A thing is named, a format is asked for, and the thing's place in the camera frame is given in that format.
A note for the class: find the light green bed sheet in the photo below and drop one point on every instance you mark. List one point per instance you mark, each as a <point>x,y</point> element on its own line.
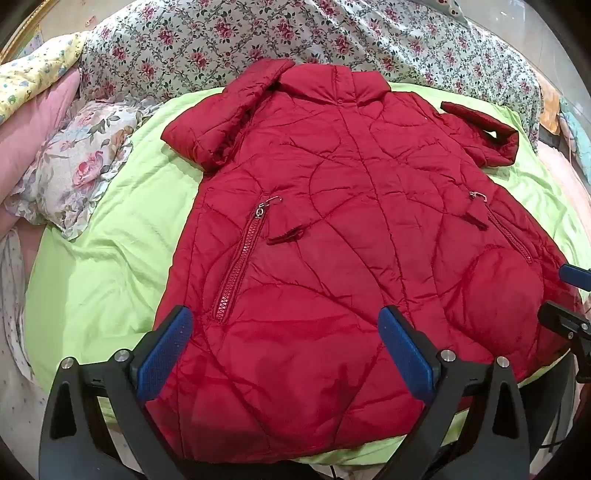
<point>115,258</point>

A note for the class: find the gold picture frame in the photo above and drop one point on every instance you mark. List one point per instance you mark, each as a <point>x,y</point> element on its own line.
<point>25,25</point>

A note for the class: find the large flower ruffled pillow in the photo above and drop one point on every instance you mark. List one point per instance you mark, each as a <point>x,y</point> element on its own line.
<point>74,170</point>

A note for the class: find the small red flower quilt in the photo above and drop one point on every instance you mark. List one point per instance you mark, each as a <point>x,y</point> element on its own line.
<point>221,41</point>

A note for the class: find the white animal print pillow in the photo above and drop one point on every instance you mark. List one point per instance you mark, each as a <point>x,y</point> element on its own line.
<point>450,8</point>

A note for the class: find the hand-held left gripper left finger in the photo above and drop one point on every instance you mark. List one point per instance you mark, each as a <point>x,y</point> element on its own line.
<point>166,350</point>

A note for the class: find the pink pillow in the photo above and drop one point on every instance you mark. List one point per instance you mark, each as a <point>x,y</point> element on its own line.
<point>32,138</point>

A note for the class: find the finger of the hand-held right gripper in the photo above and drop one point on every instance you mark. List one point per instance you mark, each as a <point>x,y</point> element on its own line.
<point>575,277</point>
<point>565,321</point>

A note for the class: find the yellow floral cloth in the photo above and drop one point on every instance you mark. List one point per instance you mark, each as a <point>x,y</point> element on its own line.
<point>37,78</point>

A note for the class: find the orange pillow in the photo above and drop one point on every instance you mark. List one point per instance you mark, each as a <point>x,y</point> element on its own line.
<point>549,101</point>

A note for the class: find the teal patterned cloth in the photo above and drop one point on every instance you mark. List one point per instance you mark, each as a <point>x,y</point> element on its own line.
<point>575,134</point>

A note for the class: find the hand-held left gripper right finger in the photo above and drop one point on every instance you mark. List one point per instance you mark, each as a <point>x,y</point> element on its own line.
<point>406,355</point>

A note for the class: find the pale pink blanket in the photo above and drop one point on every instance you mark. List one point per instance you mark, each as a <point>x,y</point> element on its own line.
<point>565,184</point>

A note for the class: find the red quilted jacket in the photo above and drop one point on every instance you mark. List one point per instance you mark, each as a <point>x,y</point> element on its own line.
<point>351,240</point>

